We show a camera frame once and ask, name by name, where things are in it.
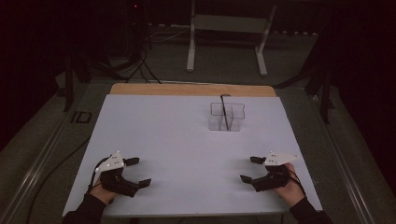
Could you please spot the dark metal stand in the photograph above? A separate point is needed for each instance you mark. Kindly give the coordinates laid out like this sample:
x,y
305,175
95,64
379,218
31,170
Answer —
x,y
69,84
325,99

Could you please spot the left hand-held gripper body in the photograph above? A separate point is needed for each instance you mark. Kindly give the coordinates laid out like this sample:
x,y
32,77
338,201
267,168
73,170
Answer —
x,y
116,180

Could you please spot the black makeup brush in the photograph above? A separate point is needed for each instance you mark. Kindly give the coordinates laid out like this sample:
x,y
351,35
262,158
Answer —
x,y
224,112

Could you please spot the white table sheet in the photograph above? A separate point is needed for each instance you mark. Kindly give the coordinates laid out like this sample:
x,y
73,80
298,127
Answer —
x,y
186,149

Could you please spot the person's left hand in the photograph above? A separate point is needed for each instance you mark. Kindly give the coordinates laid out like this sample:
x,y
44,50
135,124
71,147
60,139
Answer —
x,y
101,194

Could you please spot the person's right hand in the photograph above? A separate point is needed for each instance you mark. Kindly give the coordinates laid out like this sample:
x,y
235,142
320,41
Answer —
x,y
291,189

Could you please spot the clear acrylic organizer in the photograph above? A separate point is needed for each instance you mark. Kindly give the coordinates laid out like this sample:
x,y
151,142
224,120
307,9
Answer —
x,y
232,119

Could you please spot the wooden table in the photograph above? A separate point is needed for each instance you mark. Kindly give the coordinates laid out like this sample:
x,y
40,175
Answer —
x,y
190,89

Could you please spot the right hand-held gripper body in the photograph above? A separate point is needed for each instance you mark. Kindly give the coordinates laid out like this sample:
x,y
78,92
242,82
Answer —
x,y
274,179

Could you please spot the white metal stand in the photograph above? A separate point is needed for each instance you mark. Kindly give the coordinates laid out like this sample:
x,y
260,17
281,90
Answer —
x,y
229,23

